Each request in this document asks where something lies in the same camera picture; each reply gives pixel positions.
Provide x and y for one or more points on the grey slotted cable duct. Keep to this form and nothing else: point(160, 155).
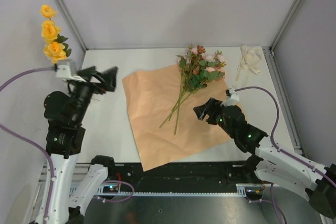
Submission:
point(240, 190)

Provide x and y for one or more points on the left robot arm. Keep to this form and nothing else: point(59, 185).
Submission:
point(65, 113)

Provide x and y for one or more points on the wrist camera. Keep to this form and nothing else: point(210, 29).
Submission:
point(232, 97)
point(65, 69)

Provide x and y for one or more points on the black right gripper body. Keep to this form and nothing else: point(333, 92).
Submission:
point(216, 117)

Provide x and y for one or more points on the cream printed ribbon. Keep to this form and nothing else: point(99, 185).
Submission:
point(248, 66)

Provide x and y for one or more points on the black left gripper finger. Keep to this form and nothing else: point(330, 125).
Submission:
point(87, 73)
point(110, 79)

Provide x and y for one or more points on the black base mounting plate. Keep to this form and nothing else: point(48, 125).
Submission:
point(186, 177)

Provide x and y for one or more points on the green and peach wrapping paper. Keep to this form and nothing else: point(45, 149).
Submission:
point(150, 97)

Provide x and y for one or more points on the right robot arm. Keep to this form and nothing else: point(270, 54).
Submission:
point(272, 163)

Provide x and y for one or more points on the aluminium frame post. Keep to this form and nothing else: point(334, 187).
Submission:
point(71, 24)
point(292, 12)

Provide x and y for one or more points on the left aluminium frame post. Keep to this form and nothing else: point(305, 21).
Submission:
point(71, 24)

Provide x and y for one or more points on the right aluminium frame post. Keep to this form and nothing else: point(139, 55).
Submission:
point(292, 12)

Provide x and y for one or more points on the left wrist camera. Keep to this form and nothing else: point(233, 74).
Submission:
point(65, 69)

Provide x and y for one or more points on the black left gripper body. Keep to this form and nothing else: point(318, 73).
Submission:
point(83, 92)

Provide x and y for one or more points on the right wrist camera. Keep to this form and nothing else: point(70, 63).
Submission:
point(232, 97)

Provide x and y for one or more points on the yellow rose stem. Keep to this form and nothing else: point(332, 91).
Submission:
point(56, 48)

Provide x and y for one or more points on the right aluminium table rail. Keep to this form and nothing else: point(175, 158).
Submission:
point(283, 100)

